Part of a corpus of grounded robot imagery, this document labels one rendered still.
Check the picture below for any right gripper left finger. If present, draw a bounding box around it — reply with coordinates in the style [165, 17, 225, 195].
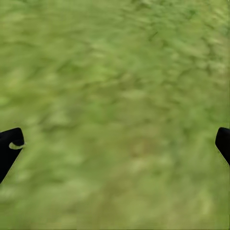
[0, 127, 27, 184]

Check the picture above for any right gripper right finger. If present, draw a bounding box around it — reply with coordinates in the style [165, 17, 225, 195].
[215, 127, 230, 165]

